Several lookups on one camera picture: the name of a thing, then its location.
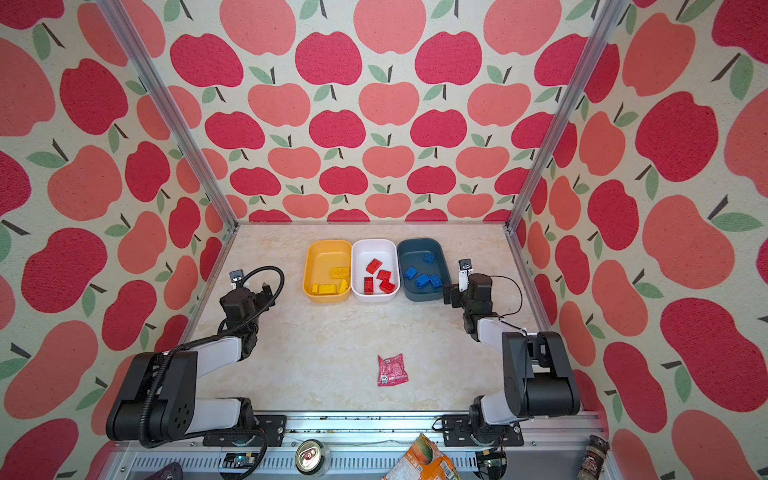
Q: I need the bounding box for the dark teal plastic bin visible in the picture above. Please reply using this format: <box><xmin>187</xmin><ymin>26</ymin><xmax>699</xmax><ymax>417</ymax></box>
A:
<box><xmin>397</xmin><ymin>238</ymin><xmax>451</xmax><ymax>302</ymax></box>

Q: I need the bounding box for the yellow plastic bin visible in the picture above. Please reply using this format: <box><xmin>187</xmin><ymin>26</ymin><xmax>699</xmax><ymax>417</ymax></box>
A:
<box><xmin>303</xmin><ymin>239</ymin><xmax>352</xmax><ymax>304</ymax></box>

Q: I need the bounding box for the red small lego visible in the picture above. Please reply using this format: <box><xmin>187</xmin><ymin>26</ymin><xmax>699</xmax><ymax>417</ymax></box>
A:
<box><xmin>376</xmin><ymin>270</ymin><xmax>392</xmax><ymax>283</ymax></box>

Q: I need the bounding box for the yellow long lego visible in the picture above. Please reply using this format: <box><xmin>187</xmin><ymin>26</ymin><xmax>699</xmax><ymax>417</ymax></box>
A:
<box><xmin>330</xmin><ymin>267</ymin><xmax>350</xmax><ymax>279</ymax></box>

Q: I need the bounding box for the red long lego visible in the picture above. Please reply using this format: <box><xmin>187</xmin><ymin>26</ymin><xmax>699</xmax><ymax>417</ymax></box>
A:
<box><xmin>364</xmin><ymin>277</ymin><xmax>375</xmax><ymax>295</ymax></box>

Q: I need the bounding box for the white plastic bin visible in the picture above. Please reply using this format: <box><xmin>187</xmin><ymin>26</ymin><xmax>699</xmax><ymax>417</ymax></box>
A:
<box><xmin>351</xmin><ymin>239</ymin><xmax>400</xmax><ymax>303</ymax></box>

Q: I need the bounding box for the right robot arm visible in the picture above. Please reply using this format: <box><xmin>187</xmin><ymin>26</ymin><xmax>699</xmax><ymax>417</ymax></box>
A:
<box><xmin>443</xmin><ymin>273</ymin><xmax>581</xmax><ymax>445</ymax></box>

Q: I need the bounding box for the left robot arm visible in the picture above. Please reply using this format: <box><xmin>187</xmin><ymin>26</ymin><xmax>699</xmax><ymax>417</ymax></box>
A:
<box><xmin>105</xmin><ymin>284</ymin><xmax>274</xmax><ymax>448</ymax></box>

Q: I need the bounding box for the pink snack packet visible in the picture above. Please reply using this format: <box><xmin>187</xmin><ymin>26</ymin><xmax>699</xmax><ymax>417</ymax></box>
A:
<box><xmin>377</xmin><ymin>354</ymin><xmax>409</xmax><ymax>387</ymax></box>

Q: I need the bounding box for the green circuit board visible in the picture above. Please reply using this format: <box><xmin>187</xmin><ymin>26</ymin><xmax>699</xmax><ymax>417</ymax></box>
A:
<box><xmin>222</xmin><ymin>452</ymin><xmax>255</xmax><ymax>469</ymax></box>

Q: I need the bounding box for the soda can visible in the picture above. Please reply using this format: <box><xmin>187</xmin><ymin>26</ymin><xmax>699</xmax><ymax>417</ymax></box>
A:
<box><xmin>294</xmin><ymin>439</ymin><xmax>331</xmax><ymax>476</ymax></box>

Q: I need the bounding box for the orange snack bag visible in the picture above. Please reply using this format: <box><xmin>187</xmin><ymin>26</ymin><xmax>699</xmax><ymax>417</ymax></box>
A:
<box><xmin>384</xmin><ymin>434</ymin><xmax>460</xmax><ymax>480</ymax></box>

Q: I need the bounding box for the dark purple object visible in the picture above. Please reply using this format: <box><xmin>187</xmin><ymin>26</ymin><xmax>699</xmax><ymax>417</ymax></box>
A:
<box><xmin>144</xmin><ymin>462</ymin><xmax>184</xmax><ymax>480</ymax></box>

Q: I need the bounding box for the dark glass jar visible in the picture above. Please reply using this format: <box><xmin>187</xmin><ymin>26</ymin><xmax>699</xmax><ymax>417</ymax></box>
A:
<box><xmin>576</xmin><ymin>435</ymin><xmax>610</xmax><ymax>480</ymax></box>

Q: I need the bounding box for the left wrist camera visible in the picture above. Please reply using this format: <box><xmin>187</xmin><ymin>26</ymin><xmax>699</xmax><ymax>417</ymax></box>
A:
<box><xmin>229</xmin><ymin>269</ymin><xmax>245</xmax><ymax>289</ymax></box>

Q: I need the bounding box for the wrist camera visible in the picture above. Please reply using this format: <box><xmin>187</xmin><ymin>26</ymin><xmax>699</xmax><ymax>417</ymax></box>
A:
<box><xmin>458</xmin><ymin>258</ymin><xmax>473</xmax><ymax>292</ymax></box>
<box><xmin>229</xmin><ymin>269</ymin><xmax>245</xmax><ymax>289</ymax></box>

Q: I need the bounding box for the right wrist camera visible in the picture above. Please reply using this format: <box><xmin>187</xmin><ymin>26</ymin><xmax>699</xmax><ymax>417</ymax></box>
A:
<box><xmin>458</xmin><ymin>258</ymin><xmax>473</xmax><ymax>292</ymax></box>

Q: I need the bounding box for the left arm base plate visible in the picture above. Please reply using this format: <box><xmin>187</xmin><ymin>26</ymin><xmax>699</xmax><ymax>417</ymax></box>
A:
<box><xmin>203</xmin><ymin>414</ymin><xmax>287</xmax><ymax>448</ymax></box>

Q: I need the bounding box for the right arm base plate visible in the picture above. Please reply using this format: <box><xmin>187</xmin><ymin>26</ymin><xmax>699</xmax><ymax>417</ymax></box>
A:
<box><xmin>433</xmin><ymin>414</ymin><xmax>524</xmax><ymax>448</ymax></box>

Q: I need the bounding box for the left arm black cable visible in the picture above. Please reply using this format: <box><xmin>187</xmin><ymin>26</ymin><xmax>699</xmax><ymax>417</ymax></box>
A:
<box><xmin>139</xmin><ymin>265</ymin><xmax>286</xmax><ymax>480</ymax></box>

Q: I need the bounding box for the aluminium front rail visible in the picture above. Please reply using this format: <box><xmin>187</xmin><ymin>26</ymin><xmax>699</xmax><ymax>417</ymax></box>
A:
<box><xmin>98</xmin><ymin>411</ymin><xmax>605</xmax><ymax>479</ymax></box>

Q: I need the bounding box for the left aluminium post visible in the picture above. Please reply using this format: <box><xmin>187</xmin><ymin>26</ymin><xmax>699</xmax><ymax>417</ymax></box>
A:
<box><xmin>97</xmin><ymin>1</ymin><xmax>239</xmax><ymax>233</ymax></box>

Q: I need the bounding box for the aluminium post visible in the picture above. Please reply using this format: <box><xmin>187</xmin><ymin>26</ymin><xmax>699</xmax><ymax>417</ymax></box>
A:
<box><xmin>97</xmin><ymin>1</ymin><xmax>239</xmax><ymax>233</ymax></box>
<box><xmin>504</xmin><ymin>0</ymin><xmax>630</xmax><ymax>238</ymax></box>

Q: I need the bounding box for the right aluminium post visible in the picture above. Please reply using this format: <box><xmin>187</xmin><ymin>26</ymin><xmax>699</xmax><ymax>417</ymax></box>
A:
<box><xmin>504</xmin><ymin>0</ymin><xmax>630</xmax><ymax>238</ymax></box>

